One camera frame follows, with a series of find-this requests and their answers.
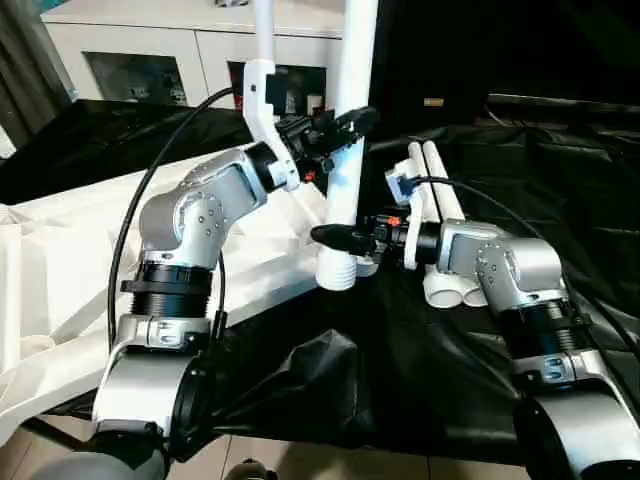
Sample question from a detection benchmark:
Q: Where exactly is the white plastic table top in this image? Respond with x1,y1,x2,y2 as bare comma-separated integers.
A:
0,145,379,446

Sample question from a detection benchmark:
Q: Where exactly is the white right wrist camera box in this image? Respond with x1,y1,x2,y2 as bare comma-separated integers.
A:
384,160,433,273

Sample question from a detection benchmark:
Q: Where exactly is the white plastic table leg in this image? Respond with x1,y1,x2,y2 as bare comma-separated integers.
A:
315,0,381,292
421,140,491,307
252,0,278,66
407,142,463,307

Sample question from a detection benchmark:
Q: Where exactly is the white cabinet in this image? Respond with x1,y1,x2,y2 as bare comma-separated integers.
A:
40,0,351,111

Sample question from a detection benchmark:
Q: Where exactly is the black mat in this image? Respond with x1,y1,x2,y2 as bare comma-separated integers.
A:
0,95,640,466

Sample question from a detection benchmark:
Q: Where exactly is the grey curtain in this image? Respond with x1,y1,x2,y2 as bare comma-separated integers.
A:
0,0,76,141

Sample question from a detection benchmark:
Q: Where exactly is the silver metal rail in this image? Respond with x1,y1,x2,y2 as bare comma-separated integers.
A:
487,92,640,116

